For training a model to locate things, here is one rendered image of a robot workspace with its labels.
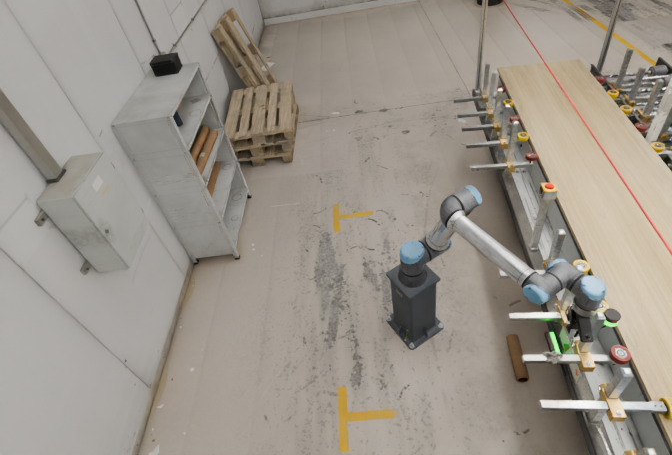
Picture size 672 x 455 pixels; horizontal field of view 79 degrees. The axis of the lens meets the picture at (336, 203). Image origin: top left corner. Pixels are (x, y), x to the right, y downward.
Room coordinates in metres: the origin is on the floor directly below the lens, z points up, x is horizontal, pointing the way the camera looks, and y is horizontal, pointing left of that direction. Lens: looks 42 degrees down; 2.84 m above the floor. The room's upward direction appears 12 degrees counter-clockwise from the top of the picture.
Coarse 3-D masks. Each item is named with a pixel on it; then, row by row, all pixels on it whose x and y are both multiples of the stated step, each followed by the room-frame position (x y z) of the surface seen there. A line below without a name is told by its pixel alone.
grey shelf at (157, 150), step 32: (192, 64) 3.49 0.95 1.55; (160, 96) 2.99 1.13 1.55; (192, 96) 3.54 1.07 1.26; (128, 128) 2.68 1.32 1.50; (160, 128) 2.66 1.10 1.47; (192, 128) 2.96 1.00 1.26; (224, 128) 3.52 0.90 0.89; (160, 160) 2.67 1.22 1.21; (192, 160) 2.66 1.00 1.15; (224, 160) 3.54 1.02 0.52; (160, 192) 2.69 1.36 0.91; (192, 192) 2.66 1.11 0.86; (224, 192) 3.03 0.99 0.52; (192, 224) 2.67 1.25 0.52; (224, 224) 2.68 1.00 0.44; (192, 256) 2.69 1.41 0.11
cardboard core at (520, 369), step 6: (510, 336) 1.34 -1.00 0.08; (516, 336) 1.33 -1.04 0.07; (510, 342) 1.30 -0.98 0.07; (516, 342) 1.29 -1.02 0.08; (510, 348) 1.27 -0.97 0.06; (516, 348) 1.25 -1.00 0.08; (510, 354) 1.23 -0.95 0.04; (516, 354) 1.21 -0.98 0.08; (522, 354) 1.21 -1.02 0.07; (516, 360) 1.17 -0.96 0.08; (516, 366) 1.14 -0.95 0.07; (522, 366) 1.13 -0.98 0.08; (516, 372) 1.10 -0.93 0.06; (522, 372) 1.09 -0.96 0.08; (516, 378) 1.07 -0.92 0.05; (522, 378) 1.08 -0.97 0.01; (528, 378) 1.05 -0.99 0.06
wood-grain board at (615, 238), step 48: (528, 96) 2.98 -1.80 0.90; (576, 96) 2.83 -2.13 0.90; (576, 144) 2.24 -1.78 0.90; (624, 144) 2.13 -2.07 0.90; (576, 192) 1.78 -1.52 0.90; (624, 192) 1.70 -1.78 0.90; (576, 240) 1.43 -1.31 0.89; (624, 240) 1.35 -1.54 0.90; (624, 288) 1.07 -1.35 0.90; (624, 336) 0.83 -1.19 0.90
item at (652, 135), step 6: (666, 90) 2.18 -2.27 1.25; (666, 96) 2.16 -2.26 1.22; (666, 102) 2.14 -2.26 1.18; (660, 108) 2.17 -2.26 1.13; (666, 108) 2.14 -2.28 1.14; (660, 114) 2.15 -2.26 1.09; (666, 114) 2.14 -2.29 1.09; (654, 120) 2.17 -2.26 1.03; (660, 120) 2.14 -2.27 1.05; (654, 126) 2.15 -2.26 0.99; (660, 126) 2.14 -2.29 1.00; (648, 132) 2.18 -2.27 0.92; (654, 132) 2.14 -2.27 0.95; (648, 138) 2.16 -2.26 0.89; (654, 138) 2.14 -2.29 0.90
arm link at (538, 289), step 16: (448, 208) 1.39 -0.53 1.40; (448, 224) 1.33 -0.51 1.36; (464, 224) 1.28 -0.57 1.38; (480, 240) 1.18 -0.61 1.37; (496, 256) 1.08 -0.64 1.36; (512, 256) 1.06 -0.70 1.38; (512, 272) 0.99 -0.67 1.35; (528, 272) 0.96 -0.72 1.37; (528, 288) 0.90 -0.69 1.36; (544, 288) 0.88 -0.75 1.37; (560, 288) 0.88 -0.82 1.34
